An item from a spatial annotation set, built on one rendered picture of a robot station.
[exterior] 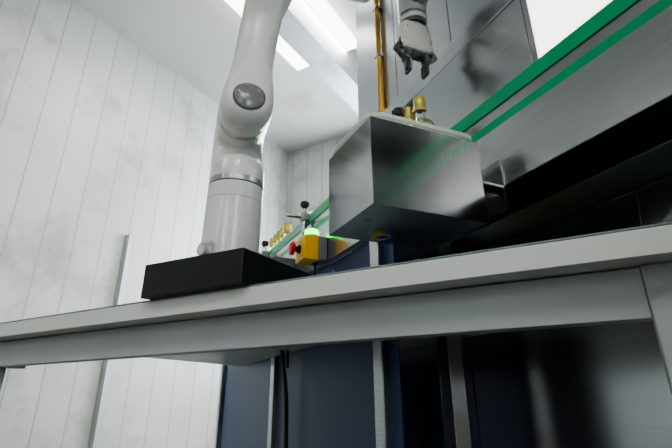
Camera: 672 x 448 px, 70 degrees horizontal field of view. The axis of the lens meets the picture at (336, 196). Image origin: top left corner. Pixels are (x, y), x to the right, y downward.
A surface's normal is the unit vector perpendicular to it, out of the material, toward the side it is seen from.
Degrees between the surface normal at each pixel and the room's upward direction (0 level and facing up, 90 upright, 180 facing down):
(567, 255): 90
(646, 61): 90
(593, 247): 90
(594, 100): 90
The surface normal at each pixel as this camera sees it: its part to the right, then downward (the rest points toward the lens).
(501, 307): -0.50, -0.34
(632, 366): -0.91, -0.16
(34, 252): 0.86, -0.20
